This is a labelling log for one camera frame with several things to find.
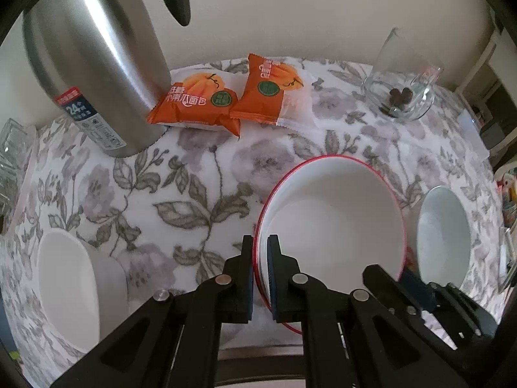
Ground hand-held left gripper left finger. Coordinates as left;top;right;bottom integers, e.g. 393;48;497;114
50;234;256;388

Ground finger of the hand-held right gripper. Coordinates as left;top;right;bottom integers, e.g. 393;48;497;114
362;264;429;324
402;269;439;314

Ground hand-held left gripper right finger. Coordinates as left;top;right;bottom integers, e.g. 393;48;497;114
266;233;471;388

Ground pale blue floral bowl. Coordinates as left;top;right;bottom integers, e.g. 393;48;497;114
416;186;472;292

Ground strawberry print bowl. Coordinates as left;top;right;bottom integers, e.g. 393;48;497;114
253;155;406;335

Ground plain white bowl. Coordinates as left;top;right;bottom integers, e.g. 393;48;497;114
36;228;130;354

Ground grey floral tablecloth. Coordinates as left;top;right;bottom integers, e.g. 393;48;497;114
0;57;505;388

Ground orange snack packet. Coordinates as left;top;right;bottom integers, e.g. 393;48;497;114
146;70;242;138
230;53;316;128

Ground dark dried fruit pieces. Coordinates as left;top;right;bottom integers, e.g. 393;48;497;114
387;88;413;111

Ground clear glass mug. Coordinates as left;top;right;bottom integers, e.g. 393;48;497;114
361;27;445;121

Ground steel thermos jug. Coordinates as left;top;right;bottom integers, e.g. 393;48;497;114
22;0;190;158

